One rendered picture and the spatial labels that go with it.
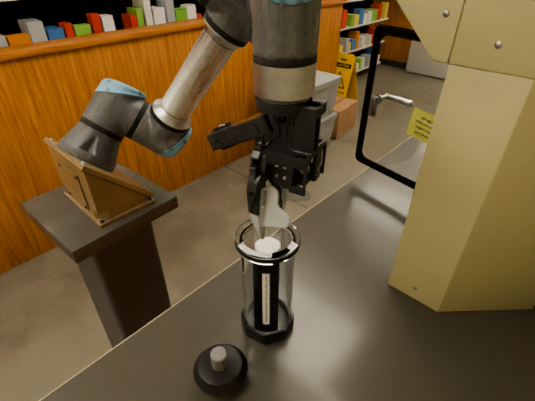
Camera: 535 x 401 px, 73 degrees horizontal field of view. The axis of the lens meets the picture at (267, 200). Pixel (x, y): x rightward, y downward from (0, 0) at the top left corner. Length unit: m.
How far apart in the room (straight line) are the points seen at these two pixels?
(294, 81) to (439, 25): 0.27
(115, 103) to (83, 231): 0.34
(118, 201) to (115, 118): 0.22
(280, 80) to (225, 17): 0.48
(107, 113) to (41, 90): 1.26
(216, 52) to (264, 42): 0.51
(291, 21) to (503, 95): 0.33
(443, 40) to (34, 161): 2.12
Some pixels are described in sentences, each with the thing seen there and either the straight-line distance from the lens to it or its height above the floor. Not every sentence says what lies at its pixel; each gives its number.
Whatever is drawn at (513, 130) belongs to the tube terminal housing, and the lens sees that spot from 0.63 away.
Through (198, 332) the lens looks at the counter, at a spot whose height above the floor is 0.94.
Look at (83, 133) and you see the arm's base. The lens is 1.06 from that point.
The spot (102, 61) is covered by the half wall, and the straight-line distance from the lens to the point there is 2.38.
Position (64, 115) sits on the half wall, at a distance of 2.35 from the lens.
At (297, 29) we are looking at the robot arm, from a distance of 0.41.
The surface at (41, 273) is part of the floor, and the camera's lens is 2.51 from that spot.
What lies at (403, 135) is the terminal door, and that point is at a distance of 1.07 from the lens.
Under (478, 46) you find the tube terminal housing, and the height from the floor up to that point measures 1.44.
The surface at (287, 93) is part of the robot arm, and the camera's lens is 0.43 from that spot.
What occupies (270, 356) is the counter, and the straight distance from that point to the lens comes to 0.72.
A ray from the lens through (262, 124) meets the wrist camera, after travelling 0.47.
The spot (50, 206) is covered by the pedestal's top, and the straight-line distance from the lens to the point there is 1.21.
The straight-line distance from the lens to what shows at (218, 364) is 0.65.
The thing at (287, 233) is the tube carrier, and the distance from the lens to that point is 0.62.
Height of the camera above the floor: 1.55
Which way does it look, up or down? 35 degrees down
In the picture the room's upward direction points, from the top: straight up
